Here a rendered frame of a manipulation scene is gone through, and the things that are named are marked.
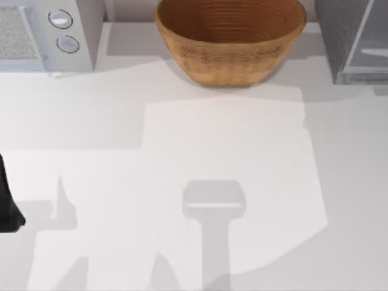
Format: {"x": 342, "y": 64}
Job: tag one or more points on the pale microwave oven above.
{"x": 36, "y": 36}

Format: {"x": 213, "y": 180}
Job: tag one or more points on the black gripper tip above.
{"x": 7, "y": 209}

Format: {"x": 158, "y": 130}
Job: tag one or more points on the brown woven basket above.
{"x": 230, "y": 57}

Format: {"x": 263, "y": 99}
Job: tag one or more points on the round microwave knob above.
{"x": 68, "y": 43}
{"x": 60, "y": 18}

